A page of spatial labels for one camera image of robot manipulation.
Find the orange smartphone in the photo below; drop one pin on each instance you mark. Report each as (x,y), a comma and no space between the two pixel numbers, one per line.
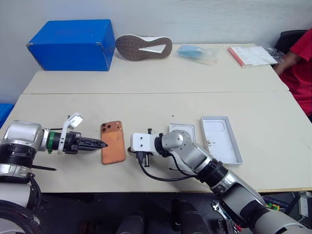
(113,143)

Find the green and yellow small parts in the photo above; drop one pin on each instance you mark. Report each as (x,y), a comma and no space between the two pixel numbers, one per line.
(273,204)

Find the blue cardboard shoe box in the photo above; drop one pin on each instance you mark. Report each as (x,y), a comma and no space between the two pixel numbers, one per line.
(73,46)

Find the black chair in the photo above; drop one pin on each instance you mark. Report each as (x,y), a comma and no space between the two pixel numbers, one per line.
(287,39)

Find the clear plastic sleeve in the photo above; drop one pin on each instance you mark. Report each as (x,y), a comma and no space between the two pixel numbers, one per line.
(276,54)

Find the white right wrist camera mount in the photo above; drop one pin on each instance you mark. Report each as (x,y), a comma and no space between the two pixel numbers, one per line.
(142,143)

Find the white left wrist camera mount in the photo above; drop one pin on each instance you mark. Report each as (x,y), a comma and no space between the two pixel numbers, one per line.
(73,121)

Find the person in red shirt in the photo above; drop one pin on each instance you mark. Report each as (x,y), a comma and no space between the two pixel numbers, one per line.
(299,73)

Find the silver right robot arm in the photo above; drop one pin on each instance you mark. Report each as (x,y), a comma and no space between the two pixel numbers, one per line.
(195,153)

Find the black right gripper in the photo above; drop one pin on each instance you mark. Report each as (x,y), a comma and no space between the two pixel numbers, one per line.
(145,159)

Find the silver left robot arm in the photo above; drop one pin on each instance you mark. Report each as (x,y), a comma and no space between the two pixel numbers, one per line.
(22,136)

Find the grey sneaker with brown sole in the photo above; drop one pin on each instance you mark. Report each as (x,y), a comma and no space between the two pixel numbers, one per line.
(143,47)

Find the red and white booklet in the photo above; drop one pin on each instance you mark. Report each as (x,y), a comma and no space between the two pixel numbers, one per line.
(251,56)

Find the white phone box lid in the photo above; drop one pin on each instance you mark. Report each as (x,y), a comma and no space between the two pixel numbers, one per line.
(220,139)

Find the blue item in plastic bag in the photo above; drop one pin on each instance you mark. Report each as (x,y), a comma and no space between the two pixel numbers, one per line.
(192,52)

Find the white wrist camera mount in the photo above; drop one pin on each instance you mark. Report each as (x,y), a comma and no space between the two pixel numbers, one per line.
(73,121)
(142,143)

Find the white phone box base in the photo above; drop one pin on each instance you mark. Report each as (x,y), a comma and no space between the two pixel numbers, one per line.
(181,128)

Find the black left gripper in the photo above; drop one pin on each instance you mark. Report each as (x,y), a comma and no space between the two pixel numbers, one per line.
(72,142)

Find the blue plastic crate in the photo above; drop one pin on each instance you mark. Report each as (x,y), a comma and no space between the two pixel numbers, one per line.
(5,113)

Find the silver metal wrench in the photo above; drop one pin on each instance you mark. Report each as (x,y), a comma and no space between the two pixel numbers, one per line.
(217,207)

